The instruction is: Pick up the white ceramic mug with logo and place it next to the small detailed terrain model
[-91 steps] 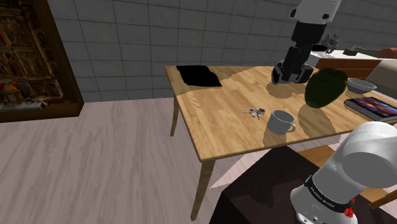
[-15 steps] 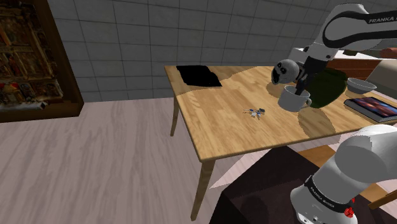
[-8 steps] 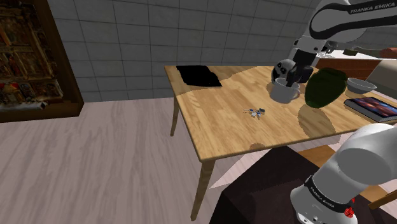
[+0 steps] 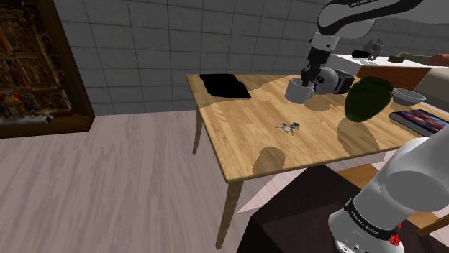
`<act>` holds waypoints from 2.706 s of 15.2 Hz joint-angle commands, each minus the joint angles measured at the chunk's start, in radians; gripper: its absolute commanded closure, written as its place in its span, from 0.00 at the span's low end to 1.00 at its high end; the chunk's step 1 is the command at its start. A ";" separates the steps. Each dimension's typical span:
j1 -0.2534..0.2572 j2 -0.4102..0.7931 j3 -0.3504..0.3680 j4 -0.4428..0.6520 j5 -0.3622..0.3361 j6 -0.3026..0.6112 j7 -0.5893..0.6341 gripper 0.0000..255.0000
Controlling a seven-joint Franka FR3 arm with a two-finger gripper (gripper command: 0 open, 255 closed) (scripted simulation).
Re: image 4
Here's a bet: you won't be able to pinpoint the white cup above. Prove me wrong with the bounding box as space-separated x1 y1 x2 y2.
284 78 316 105

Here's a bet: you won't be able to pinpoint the grey skull figure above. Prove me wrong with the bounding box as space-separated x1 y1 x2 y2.
313 66 340 96

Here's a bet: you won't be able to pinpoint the black box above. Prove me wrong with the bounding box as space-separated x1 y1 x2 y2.
332 68 355 95

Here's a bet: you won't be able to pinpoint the dark green vase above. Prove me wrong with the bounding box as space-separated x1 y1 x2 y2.
344 76 394 124

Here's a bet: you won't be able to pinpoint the blue and silver keys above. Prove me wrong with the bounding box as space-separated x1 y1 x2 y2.
274 121 301 136

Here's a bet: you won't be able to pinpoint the brown cabinet with white top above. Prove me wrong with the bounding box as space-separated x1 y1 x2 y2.
330 38 449 93

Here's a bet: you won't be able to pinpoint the black flat book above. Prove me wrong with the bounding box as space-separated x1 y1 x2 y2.
199 73 253 99

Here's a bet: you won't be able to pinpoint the grey bowl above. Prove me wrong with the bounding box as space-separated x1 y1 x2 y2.
391 87 427 107

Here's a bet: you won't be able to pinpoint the wooden table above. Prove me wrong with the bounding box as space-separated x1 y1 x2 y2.
185 73 449 251

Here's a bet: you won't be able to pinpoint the black tablet with colourful screen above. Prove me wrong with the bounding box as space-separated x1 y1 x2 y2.
388 109 449 138

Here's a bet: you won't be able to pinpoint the beige upholstered seat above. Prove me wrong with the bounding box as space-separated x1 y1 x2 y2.
414 66 449 113

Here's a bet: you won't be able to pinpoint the dark robot stand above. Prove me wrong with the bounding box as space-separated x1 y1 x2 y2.
235 164 449 253

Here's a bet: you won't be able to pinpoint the wooden framed wall picture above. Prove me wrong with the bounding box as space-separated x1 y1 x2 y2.
0 0 96 139

